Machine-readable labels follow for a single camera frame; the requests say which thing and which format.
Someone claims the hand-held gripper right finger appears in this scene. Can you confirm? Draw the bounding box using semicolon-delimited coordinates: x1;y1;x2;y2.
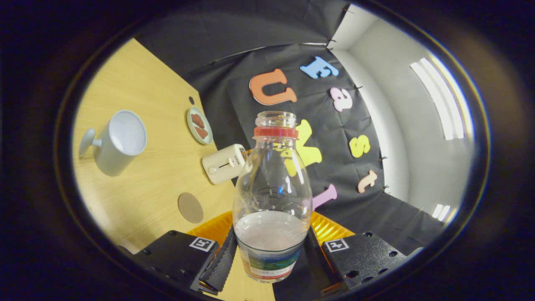
303;211;423;295

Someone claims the pale green plate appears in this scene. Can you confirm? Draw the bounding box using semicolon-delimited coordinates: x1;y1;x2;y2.
186;106;214;145

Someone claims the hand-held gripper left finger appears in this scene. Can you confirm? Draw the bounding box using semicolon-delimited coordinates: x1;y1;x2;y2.
134;211;239;293

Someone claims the clear plastic juice bottle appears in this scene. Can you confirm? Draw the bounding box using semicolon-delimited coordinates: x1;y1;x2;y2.
232;111;313;284

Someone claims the large ceiling light panel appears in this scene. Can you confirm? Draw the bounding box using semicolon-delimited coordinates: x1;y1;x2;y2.
410;58;465;140

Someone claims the white cup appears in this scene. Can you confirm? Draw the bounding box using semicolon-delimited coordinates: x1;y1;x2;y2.
79;110;148;176

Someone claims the round brown coaster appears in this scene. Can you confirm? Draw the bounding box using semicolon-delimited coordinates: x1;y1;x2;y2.
178;192;204;224

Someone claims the wooden table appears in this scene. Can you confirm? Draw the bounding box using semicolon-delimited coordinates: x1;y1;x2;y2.
73;38;276;301

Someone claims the white toaster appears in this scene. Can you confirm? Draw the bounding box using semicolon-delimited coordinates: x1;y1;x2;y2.
202;144;247;185

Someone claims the small ceiling light panel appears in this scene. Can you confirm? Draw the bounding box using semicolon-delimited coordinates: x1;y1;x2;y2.
432;204;451;221

